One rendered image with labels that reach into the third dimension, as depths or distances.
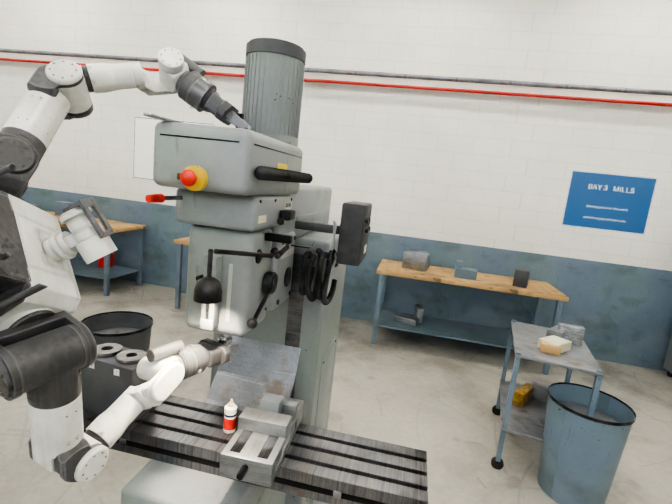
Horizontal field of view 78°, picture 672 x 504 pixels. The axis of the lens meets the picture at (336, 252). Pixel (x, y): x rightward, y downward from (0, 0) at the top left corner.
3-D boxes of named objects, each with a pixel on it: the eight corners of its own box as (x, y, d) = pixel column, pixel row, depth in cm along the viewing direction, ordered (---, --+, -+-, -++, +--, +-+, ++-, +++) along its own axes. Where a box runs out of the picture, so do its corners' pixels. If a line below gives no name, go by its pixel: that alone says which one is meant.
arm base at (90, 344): (6, 418, 73) (13, 381, 67) (-29, 366, 76) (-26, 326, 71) (91, 378, 86) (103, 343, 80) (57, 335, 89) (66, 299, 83)
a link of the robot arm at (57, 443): (60, 506, 84) (54, 421, 76) (18, 476, 88) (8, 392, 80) (110, 465, 94) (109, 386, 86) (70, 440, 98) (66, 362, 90)
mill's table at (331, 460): (424, 528, 114) (428, 503, 112) (41, 432, 135) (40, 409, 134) (423, 472, 136) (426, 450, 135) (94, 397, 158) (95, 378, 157)
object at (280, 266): (274, 313, 137) (281, 235, 132) (207, 301, 141) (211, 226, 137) (291, 298, 155) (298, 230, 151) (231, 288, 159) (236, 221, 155)
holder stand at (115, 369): (130, 425, 131) (132, 366, 128) (77, 407, 138) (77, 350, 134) (157, 406, 143) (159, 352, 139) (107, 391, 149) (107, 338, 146)
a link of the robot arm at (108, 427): (150, 417, 105) (84, 491, 91) (119, 401, 108) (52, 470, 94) (138, 394, 98) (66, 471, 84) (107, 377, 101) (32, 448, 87)
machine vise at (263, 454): (270, 488, 111) (273, 451, 110) (218, 476, 114) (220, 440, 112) (302, 418, 146) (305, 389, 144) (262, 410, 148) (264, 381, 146)
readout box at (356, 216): (361, 267, 139) (369, 205, 136) (335, 263, 141) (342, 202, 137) (368, 258, 158) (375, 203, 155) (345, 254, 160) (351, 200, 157)
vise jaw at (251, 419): (285, 438, 122) (286, 426, 121) (237, 428, 124) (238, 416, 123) (291, 427, 128) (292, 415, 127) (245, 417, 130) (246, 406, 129)
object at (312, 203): (277, 247, 133) (282, 185, 130) (212, 238, 137) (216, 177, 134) (329, 226, 211) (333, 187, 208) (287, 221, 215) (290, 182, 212)
